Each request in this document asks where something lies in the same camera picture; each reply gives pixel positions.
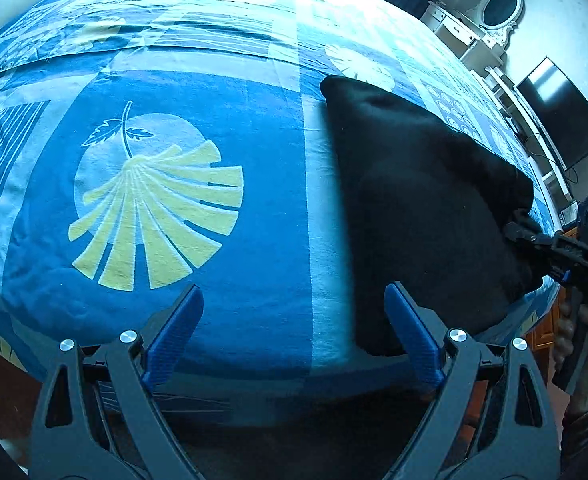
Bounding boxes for black pants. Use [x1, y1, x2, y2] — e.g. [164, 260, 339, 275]
[320, 76, 542, 356]

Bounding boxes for person right hand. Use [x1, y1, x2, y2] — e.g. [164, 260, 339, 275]
[552, 300, 588, 416]

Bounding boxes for white tv stand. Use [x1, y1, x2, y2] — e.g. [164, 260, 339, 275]
[484, 67, 577, 231]

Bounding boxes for brown wooden cabinet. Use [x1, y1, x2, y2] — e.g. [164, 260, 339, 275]
[523, 226, 588, 354]

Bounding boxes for black flat television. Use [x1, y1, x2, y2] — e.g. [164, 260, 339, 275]
[516, 56, 588, 169]

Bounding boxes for blue patterned bedspread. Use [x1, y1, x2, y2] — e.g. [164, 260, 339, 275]
[0, 0, 560, 424]

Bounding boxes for white vanity dresser with mirror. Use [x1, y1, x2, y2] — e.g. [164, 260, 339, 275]
[421, 0, 525, 77]

